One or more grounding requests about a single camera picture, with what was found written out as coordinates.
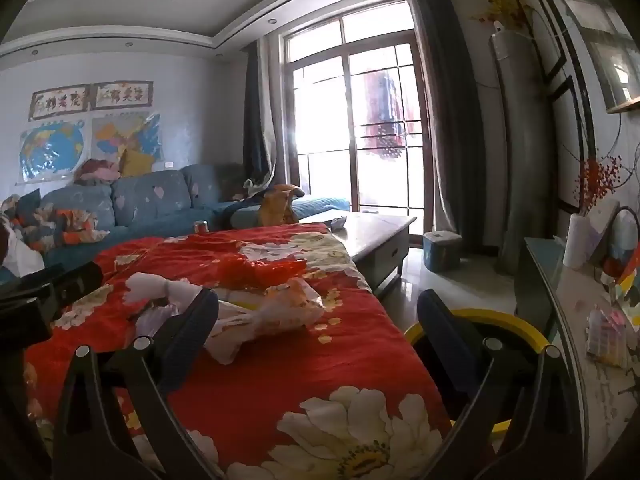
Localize silver yellow snack packet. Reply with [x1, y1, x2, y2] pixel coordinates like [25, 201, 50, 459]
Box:
[202, 277, 326, 365]

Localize pink clothes pile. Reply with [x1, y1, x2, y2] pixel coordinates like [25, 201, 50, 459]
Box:
[75, 158, 121, 183]

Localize floral quilt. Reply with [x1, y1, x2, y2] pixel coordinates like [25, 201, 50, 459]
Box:
[0, 190, 111, 251]

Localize purple candy wrapper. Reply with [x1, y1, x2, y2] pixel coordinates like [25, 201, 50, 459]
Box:
[132, 305, 181, 341]

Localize yellow artificial flowers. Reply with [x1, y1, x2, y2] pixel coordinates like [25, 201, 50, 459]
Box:
[472, 0, 533, 36]

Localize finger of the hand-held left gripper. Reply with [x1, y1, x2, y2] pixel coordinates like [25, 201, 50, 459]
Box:
[46, 262, 104, 295]

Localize round black framed ornament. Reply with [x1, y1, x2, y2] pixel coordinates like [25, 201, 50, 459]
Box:
[602, 205, 640, 281]

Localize dark blue curtain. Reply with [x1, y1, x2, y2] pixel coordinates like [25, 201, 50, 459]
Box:
[243, 37, 281, 191]

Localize white picture board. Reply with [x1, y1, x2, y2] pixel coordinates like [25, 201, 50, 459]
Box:
[590, 200, 621, 266]

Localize tall grey air conditioner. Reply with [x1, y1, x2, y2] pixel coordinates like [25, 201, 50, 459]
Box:
[489, 20, 543, 276]

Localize grey coffee table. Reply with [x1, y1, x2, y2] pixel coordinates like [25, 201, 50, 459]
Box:
[297, 211, 417, 301]

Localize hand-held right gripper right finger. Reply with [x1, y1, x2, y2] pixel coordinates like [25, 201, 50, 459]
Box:
[416, 289, 586, 480]

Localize red plastic cup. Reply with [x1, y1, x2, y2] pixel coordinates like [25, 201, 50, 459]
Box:
[220, 255, 307, 288]

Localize dark grey curtain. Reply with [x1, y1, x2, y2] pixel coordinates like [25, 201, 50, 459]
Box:
[407, 0, 488, 256]

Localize yellow pillow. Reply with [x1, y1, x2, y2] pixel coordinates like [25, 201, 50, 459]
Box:
[119, 149, 153, 178]

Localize red floral blanket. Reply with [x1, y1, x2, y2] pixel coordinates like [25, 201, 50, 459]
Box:
[22, 222, 461, 480]

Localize framed calligraphy picture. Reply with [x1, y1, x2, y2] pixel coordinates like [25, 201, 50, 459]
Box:
[29, 85, 91, 122]
[92, 80, 153, 111]

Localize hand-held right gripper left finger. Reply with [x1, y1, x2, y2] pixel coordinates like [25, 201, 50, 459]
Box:
[52, 287, 221, 480]

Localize wall mounted television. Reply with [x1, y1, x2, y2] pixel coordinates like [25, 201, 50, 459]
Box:
[542, 0, 640, 116]

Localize blue storage stool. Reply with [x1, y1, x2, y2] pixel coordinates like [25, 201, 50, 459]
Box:
[422, 230, 462, 273]

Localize glass topped television console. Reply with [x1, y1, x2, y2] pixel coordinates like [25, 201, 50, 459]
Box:
[515, 236, 640, 480]

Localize crumpled white tissue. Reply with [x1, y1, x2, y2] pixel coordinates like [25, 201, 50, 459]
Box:
[124, 272, 203, 311]

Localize pastel packet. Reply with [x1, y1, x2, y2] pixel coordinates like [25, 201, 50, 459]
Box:
[585, 305, 631, 368]

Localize orange paper bag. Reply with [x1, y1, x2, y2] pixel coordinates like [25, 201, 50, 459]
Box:
[257, 185, 306, 226]

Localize world map poster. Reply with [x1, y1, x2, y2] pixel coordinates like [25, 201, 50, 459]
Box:
[17, 120, 87, 183]

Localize white plastic bag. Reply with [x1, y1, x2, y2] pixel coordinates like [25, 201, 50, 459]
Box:
[0, 225, 46, 278]

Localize yellow rimmed black trash bin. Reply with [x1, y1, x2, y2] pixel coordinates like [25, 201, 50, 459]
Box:
[404, 308, 551, 451]

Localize brown framed glass door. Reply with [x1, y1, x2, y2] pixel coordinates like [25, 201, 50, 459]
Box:
[277, 0, 433, 241]

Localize red berry branches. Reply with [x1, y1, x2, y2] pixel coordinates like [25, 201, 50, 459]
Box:
[575, 155, 623, 211]

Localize country map poster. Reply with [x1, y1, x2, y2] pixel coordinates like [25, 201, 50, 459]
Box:
[91, 111, 165, 166]

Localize blue floral sofa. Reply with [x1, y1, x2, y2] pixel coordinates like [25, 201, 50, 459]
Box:
[0, 162, 351, 286]

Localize white cylindrical vase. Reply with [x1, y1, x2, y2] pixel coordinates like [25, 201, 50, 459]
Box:
[562, 212, 593, 268]

